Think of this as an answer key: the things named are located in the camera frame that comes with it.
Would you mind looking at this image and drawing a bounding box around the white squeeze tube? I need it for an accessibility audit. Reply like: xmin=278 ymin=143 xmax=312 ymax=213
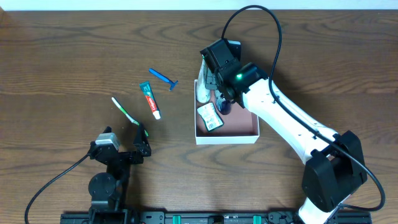
xmin=196 ymin=59 xmax=211 ymax=103

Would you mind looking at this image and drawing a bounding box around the clear blue soap pump bottle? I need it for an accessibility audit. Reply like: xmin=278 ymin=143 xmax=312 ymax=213
xmin=214 ymin=90 xmax=231 ymax=115

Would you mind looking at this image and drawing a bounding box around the green white labelled packet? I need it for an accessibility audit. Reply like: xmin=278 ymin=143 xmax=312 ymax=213
xmin=197 ymin=102 xmax=224 ymax=132

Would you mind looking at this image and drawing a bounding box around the red green toothpaste tube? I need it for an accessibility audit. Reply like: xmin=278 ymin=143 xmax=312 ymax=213
xmin=139 ymin=81 xmax=161 ymax=120

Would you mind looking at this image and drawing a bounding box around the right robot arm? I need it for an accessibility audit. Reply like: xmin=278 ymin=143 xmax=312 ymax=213
xmin=200 ymin=39 xmax=368 ymax=223

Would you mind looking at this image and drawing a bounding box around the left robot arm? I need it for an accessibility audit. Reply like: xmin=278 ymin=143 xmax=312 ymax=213
xmin=88 ymin=124 xmax=152 ymax=224

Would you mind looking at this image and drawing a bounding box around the green white toothbrush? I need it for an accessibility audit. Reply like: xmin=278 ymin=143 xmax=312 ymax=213
xmin=111 ymin=96 xmax=140 ymax=126

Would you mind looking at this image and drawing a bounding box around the blue disposable razor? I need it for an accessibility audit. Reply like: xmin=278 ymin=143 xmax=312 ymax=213
xmin=149 ymin=68 xmax=178 ymax=91

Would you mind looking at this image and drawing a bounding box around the white box with pink interior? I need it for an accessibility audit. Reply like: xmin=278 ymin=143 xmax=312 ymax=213
xmin=194 ymin=94 xmax=259 ymax=145

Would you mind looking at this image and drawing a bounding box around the black mounting rail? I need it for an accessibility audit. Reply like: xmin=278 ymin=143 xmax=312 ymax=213
xmin=60 ymin=210 xmax=373 ymax=224

